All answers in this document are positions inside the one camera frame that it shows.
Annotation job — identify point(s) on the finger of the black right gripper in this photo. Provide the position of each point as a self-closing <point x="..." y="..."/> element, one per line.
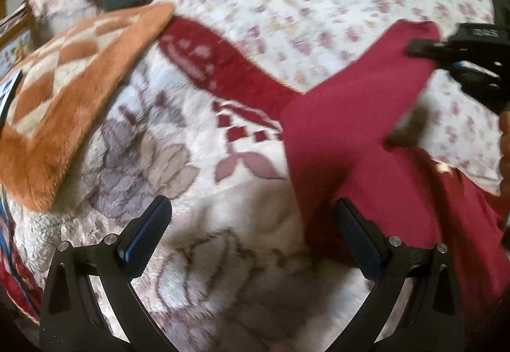
<point x="432" y="49"/>

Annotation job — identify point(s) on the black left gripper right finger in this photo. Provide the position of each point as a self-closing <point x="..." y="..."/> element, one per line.
<point x="433" y="315"/>

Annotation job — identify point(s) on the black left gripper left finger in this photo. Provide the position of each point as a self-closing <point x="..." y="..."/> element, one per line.
<point x="70" y="318"/>

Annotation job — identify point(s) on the dark red small garment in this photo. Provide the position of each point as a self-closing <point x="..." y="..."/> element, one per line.
<point x="335" y="140"/>

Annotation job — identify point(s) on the person's right hand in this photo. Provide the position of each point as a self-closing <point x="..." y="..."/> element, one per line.
<point x="504" y="163"/>

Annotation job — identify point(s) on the white rose print bedsheet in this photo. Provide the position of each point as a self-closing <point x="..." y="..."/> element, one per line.
<point x="318" y="1"/>

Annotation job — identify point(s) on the cream red floral plush blanket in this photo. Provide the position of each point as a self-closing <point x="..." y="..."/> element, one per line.
<point x="196" y="122"/>

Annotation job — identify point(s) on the orange cream checkered plush blanket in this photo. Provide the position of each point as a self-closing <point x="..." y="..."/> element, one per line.
<point x="65" y="85"/>

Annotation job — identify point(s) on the wooden picture frame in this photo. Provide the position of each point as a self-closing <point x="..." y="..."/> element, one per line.
<point x="16" y="38"/>

